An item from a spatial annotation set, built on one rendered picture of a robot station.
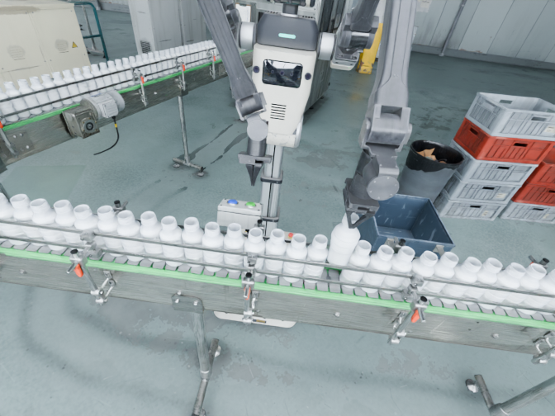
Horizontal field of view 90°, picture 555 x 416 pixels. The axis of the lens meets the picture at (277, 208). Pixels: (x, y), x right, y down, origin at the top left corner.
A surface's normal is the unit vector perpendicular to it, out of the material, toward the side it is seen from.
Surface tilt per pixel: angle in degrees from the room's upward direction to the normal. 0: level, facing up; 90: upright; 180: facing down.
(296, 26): 90
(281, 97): 90
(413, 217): 90
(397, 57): 56
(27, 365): 0
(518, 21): 90
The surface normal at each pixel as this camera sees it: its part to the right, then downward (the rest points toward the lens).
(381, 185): -0.07, 0.64
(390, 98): -0.02, 0.09
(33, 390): 0.11, -0.76
